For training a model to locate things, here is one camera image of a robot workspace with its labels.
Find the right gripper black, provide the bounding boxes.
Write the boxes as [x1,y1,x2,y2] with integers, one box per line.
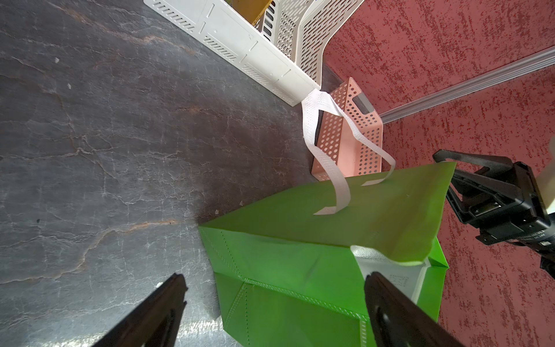
[432,150,554,276]

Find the white file organizer rack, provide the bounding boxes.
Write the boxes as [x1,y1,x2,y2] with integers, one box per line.
[145,1,362,106]

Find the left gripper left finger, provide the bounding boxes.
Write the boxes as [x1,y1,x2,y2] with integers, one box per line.
[95,273,187,346]

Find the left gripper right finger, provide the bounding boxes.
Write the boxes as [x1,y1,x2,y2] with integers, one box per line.
[364,272,463,347]

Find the pink perforated plastic basket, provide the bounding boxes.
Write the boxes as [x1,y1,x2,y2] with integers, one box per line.
[316,77,383,177]

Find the yellow book in organizer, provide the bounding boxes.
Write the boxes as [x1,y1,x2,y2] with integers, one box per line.
[226,0,271,18]

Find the green insulated delivery bag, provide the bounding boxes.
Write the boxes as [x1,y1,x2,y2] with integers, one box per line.
[198,88,457,347]

